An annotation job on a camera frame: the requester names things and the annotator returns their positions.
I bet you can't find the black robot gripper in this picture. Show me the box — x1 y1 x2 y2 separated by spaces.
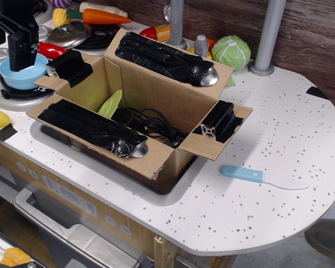
0 5 39 71

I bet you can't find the light blue plastic bowl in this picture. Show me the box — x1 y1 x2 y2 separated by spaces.
0 54 49 90

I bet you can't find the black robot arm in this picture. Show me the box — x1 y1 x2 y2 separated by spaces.
0 1 48 71

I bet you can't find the silver pot lid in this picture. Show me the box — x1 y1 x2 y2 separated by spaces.
46 21 92 49

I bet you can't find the black stove burner left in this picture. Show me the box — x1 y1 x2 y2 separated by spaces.
0 75 54 99

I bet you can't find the black stove burner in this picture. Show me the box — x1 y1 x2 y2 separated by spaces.
76 25 120 51
0 75 54 99

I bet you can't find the toy yellow corn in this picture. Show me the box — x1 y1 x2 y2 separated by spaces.
52 8 72 27

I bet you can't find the purple white toy vegetable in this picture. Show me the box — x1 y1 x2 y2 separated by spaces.
50 0 72 8

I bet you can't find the toy orange carrot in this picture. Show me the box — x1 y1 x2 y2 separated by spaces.
66 8 132 25

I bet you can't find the black stove burner back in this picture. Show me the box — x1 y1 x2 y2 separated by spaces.
76 25 120 51

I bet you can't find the cream toy bottle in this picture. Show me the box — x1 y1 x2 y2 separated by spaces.
79 2 128 17

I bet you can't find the green plastic spatula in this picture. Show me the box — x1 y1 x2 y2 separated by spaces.
98 90 123 118

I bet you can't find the red yellow toy pepper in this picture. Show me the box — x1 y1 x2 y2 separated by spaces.
140 23 171 42

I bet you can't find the open cardboard box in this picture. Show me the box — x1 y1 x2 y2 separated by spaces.
26 27 253 195

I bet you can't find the left grey metal pole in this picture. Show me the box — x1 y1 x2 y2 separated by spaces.
164 0 187 50

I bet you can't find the grey metal pole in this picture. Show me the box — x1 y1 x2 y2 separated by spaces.
248 0 286 76
164 0 187 50

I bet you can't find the grey salt shaker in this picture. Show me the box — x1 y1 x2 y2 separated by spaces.
194 35 209 58

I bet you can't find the toy green cabbage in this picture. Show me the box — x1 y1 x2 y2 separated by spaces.
212 35 251 70

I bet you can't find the orange toy food below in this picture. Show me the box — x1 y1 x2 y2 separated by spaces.
0 247 31 267

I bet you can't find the right grey metal pole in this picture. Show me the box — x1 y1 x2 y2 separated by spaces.
248 0 286 76

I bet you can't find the black coiled cable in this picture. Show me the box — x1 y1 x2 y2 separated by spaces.
128 107 189 149

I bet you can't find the grey oven door handle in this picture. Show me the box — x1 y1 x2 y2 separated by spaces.
13 188 141 267

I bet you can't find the blue handled toy knife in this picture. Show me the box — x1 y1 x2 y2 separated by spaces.
221 165 309 190

